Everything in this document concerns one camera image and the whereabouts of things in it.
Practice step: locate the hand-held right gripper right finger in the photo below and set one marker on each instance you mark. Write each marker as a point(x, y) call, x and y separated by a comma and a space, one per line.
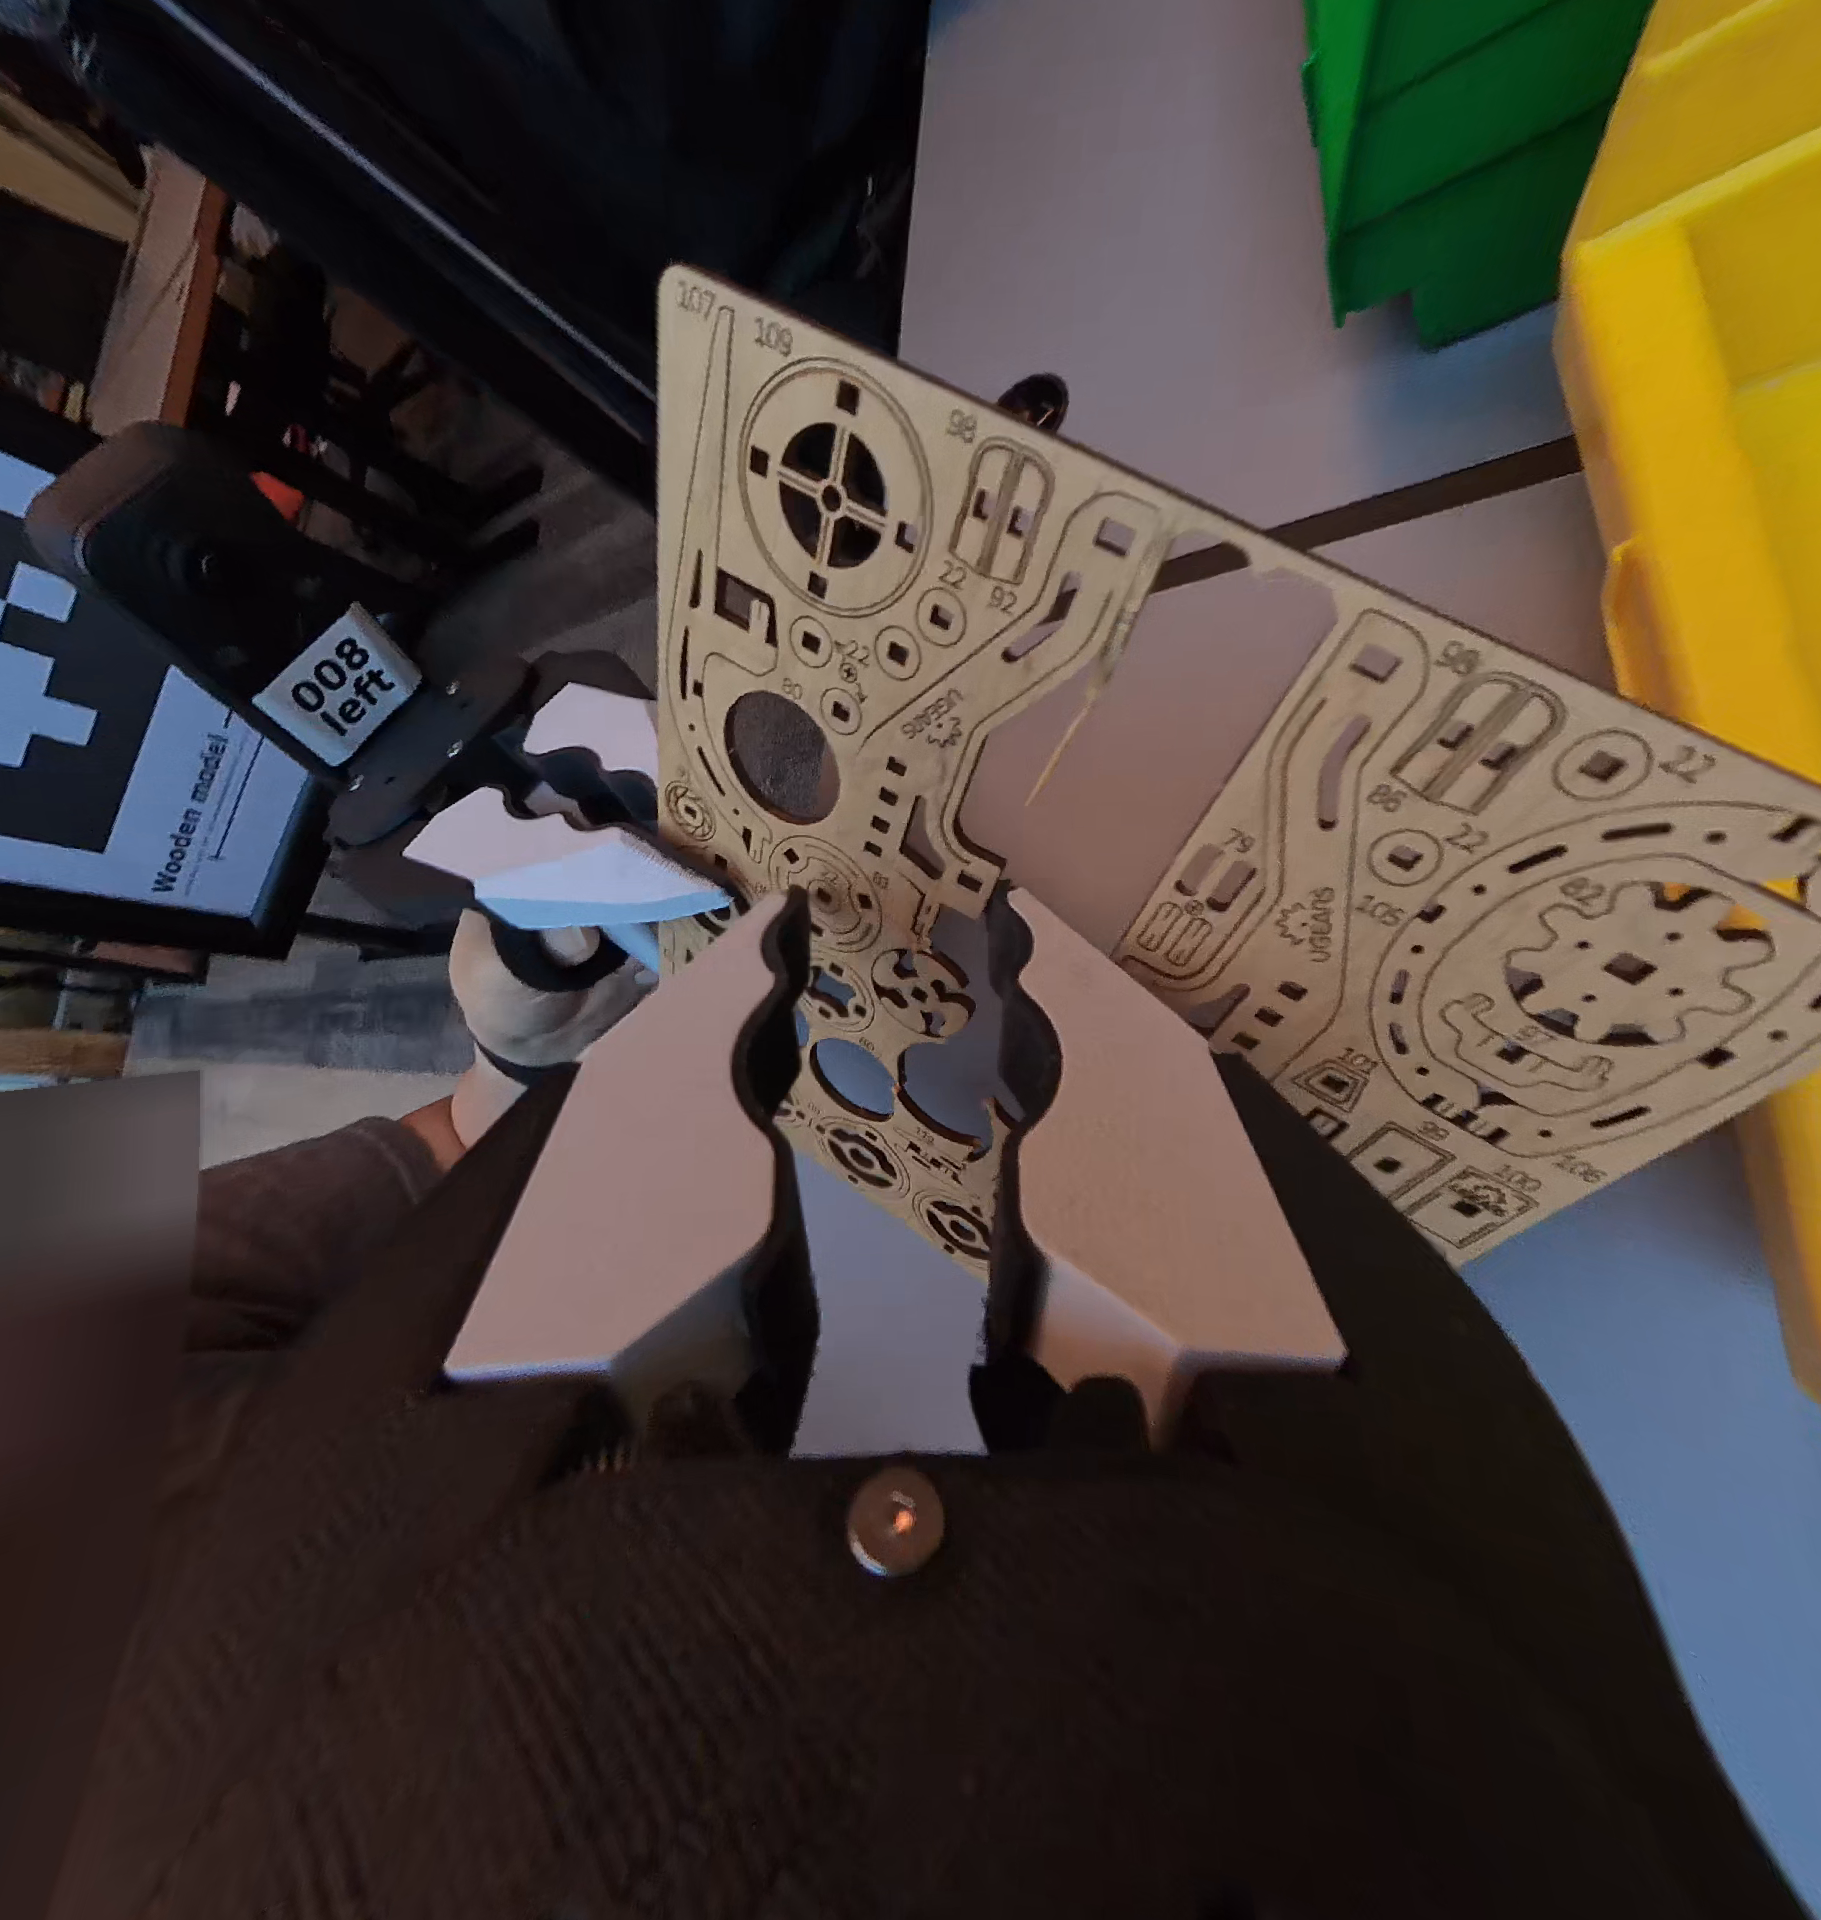
point(1165, 1200)

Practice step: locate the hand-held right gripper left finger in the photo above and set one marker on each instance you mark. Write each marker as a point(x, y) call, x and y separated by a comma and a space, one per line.
point(625, 1200)

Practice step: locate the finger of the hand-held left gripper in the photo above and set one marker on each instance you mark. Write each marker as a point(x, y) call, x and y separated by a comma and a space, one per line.
point(596, 743)
point(552, 872)

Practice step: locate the laser-cut wooden parts sheet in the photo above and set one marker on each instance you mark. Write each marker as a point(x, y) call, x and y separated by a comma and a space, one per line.
point(941, 512)

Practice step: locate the person's left forearm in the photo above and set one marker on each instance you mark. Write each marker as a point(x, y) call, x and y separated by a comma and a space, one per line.
point(492, 1113)

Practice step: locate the black desk grommet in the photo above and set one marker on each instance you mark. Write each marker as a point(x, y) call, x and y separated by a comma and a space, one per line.
point(1034, 402)

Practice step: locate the grey desk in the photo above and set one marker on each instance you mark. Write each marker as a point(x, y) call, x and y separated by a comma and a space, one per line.
point(1121, 225)

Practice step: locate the person's left hand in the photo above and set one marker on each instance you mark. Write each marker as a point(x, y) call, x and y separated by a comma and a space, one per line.
point(528, 1013)

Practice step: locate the black wrist band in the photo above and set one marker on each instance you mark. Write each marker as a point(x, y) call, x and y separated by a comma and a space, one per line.
point(509, 1065)

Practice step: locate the framed marker sign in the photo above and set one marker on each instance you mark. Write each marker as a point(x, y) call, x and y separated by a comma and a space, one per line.
point(38, 675)

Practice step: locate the person's t-shirt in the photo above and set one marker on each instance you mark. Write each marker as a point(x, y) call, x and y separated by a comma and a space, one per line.
point(312, 1230)

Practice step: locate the yellow plastic bin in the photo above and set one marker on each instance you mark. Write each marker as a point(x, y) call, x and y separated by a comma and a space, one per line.
point(1721, 452)

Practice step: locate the green plastic bin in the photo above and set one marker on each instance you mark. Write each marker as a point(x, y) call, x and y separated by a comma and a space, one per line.
point(1436, 150)

